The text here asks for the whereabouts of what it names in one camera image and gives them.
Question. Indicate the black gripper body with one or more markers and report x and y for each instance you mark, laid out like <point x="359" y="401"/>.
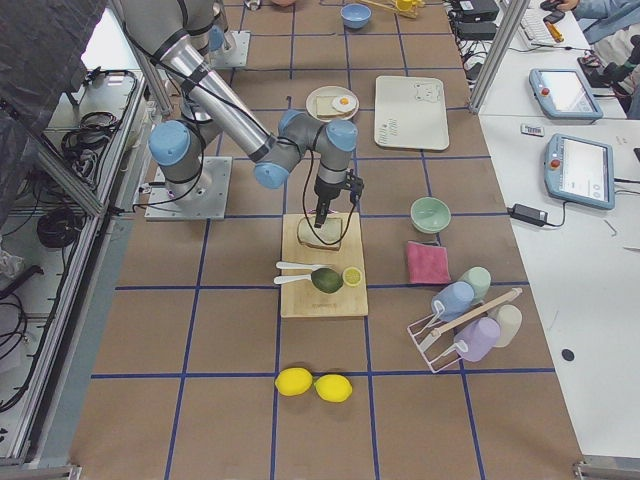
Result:
<point x="325" y="193"/>

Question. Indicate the beige cup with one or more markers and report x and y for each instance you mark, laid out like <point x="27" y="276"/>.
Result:
<point x="509" y="318"/>

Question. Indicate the right yellow lemon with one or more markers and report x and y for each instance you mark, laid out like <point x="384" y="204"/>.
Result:
<point x="333" y="388"/>

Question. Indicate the yellow mug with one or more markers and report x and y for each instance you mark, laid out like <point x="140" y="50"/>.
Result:
<point x="408" y="7"/>

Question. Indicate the cream bear tray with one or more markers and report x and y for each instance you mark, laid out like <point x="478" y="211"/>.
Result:
<point x="410" y="113"/>

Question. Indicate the pink cloth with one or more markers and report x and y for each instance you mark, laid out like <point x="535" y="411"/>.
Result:
<point x="427" y="264"/>

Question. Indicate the wooden dish rack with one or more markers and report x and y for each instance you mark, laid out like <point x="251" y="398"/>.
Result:
<point x="389" y="6"/>

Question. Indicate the upper teach pendant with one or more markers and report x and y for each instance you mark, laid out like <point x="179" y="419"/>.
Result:
<point x="564" y="94"/>

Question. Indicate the blue bowl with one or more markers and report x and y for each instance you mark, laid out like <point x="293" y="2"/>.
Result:
<point x="355" y="15"/>

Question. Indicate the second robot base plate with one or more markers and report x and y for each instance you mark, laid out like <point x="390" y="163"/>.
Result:
<point x="230" y="49"/>

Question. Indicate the lemon half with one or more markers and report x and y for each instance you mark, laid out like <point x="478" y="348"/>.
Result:
<point x="352" y="276"/>

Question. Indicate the blue cup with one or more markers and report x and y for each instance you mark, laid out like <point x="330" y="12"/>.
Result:
<point x="452" y="301"/>

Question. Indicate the white keyboard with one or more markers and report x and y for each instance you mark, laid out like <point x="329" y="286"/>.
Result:
<point x="533" y="30"/>

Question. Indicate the avocado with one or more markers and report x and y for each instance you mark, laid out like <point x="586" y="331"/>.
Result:
<point x="327" y="280"/>

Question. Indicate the bread slice on plate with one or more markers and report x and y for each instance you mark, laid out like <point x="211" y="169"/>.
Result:
<point x="324" y="108"/>

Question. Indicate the white spoon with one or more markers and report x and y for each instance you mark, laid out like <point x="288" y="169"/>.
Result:
<point x="284" y="265"/>
<point x="284" y="279"/>

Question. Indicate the bread slice from board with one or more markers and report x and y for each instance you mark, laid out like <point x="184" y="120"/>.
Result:
<point x="326" y="237"/>

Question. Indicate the white spoon lower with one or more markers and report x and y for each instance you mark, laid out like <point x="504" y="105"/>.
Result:
<point x="284" y="279"/>

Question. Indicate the white round plate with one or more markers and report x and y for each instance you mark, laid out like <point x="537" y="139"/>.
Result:
<point x="329" y="91"/>

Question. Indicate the lower teach pendant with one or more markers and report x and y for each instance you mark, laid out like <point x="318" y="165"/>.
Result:
<point x="580" y="171"/>

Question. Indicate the white spoon upper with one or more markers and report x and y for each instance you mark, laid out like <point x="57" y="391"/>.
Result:
<point x="284" y="265"/>

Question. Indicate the green cup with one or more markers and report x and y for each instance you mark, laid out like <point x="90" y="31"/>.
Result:
<point x="479" y="278"/>

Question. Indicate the teach pendant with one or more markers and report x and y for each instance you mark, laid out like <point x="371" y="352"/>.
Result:
<point x="564" y="94"/>
<point x="580" y="171"/>

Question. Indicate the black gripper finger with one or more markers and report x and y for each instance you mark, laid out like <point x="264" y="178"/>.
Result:
<point x="322" y="211"/>

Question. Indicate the light green bowl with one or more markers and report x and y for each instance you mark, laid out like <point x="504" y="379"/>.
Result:
<point x="430" y="215"/>

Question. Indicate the purple cup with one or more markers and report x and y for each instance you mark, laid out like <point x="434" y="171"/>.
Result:
<point x="477" y="339"/>

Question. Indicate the white wire cup rack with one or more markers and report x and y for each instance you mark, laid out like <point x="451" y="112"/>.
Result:
<point x="434" y="340"/>

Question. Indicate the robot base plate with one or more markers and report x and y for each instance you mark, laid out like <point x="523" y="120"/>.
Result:
<point x="203" y="198"/>

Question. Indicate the yellow lemon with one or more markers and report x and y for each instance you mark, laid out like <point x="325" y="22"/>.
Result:
<point x="293" y="381"/>
<point x="333" y="388"/>

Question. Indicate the fried egg toy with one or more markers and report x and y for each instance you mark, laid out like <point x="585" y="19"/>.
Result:
<point x="344" y="103"/>

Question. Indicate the black power adapter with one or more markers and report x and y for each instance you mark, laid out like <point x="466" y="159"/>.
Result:
<point x="527" y="214"/>

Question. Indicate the left yellow lemon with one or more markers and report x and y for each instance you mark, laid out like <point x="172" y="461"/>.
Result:
<point x="293" y="381"/>

